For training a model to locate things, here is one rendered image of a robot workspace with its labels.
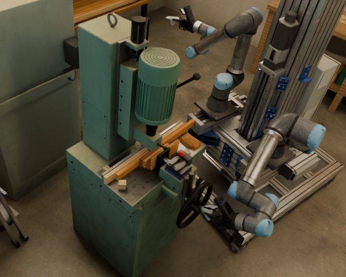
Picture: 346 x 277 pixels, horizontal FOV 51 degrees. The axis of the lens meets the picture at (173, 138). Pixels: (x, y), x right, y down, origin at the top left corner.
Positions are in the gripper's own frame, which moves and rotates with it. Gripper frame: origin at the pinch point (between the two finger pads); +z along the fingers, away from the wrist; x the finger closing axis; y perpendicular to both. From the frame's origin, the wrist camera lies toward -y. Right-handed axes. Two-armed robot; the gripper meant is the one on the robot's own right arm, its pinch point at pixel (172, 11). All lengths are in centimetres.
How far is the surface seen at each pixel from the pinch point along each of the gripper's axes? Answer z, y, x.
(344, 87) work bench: -109, 115, 167
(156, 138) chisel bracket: -63, 4, -92
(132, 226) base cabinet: -71, 46, -120
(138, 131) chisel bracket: -53, 4, -94
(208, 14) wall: 102, 139, 224
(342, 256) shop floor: -178, 123, -11
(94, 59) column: -30, -29, -97
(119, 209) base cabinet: -60, 41, -119
